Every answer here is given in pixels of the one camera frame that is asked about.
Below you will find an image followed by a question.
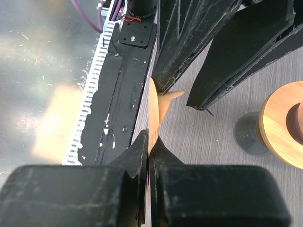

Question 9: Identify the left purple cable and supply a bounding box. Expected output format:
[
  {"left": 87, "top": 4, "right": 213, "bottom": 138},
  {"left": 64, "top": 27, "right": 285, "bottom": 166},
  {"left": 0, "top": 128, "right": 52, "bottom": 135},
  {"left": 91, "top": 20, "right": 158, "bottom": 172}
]
[{"left": 71, "top": 0, "right": 124, "bottom": 34}]

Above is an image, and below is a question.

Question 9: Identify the round wooden dripper stand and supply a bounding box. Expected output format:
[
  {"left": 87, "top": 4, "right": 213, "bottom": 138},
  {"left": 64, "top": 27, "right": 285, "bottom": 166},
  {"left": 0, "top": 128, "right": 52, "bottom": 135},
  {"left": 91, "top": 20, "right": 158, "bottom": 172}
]
[{"left": 258, "top": 81, "right": 303, "bottom": 169}]

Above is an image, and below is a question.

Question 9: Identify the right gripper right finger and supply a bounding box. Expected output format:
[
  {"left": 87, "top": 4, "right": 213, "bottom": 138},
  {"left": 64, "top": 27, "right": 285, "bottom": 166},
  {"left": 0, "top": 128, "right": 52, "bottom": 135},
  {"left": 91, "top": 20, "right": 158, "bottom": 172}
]
[{"left": 149, "top": 139, "right": 292, "bottom": 227}]

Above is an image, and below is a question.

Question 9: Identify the brown paper coffee filter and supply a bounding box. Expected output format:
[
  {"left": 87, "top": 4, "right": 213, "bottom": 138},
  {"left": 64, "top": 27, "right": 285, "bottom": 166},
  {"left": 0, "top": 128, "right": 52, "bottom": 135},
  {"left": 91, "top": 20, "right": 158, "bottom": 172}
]
[{"left": 148, "top": 78, "right": 184, "bottom": 155}]

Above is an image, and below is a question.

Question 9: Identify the glass coffee carafe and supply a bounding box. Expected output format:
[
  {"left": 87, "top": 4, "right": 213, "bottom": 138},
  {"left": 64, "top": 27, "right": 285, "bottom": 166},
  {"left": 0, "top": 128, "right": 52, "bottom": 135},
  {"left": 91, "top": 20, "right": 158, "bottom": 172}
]
[{"left": 234, "top": 112, "right": 271, "bottom": 156}]

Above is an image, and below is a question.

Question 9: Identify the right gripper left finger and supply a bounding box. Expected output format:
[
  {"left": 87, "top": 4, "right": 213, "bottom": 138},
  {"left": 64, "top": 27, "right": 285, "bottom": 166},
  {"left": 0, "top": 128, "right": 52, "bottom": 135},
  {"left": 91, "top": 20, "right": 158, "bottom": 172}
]
[{"left": 0, "top": 130, "right": 148, "bottom": 227}]

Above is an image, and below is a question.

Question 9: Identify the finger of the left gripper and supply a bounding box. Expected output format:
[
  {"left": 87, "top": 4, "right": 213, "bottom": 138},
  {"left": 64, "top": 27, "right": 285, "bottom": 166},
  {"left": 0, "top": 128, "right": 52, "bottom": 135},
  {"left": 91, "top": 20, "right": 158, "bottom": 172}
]
[
  {"left": 187, "top": 0, "right": 303, "bottom": 110},
  {"left": 151, "top": 0, "right": 241, "bottom": 94}
]

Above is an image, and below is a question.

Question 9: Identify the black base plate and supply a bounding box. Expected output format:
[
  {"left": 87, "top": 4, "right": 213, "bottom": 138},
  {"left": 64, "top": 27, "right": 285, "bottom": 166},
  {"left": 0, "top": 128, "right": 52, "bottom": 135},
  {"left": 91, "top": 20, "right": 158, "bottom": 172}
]
[{"left": 78, "top": 16, "right": 157, "bottom": 166}]

